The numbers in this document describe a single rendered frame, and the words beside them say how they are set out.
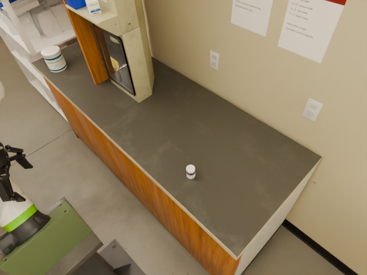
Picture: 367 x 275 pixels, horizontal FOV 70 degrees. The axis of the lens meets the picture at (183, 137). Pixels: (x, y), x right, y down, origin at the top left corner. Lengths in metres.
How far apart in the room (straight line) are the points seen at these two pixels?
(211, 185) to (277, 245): 1.08
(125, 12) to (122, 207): 1.57
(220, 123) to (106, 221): 1.32
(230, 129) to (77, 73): 1.21
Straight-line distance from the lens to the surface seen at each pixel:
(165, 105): 1.69
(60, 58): 2.19
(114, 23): 1.43
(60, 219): 1.11
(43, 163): 2.95
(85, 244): 1.29
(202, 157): 1.40
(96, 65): 1.92
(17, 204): 1.17
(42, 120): 3.40
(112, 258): 2.24
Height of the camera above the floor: 2.08
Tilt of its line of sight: 50 degrees down
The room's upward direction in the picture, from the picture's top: 4 degrees counter-clockwise
